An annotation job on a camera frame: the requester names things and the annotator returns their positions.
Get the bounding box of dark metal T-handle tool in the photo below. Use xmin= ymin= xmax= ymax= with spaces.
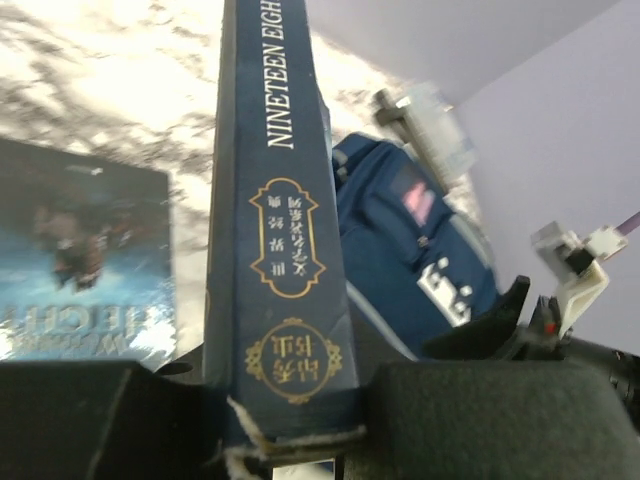
xmin=374 ymin=89 xmax=449 ymax=193

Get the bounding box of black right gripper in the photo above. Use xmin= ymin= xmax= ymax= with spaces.
xmin=423 ymin=222 xmax=639 ymax=415

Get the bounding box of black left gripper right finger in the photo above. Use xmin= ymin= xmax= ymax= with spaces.
xmin=344 ymin=361 xmax=639 ymax=479

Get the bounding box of Nineteen Eighty-Four blue book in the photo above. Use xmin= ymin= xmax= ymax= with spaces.
xmin=203 ymin=1 xmax=365 ymax=479

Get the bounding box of navy blue student backpack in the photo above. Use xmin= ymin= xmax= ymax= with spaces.
xmin=332 ymin=133 xmax=500 ymax=360

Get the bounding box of pink ruler in pocket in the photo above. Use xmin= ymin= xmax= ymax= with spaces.
xmin=403 ymin=181 xmax=435 ymax=225

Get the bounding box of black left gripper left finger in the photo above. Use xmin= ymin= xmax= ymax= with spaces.
xmin=1 ymin=361 xmax=225 ymax=479

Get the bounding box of dark book at bottom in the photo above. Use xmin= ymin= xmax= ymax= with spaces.
xmin=1 ymin=139 xmax=177 ymax=370

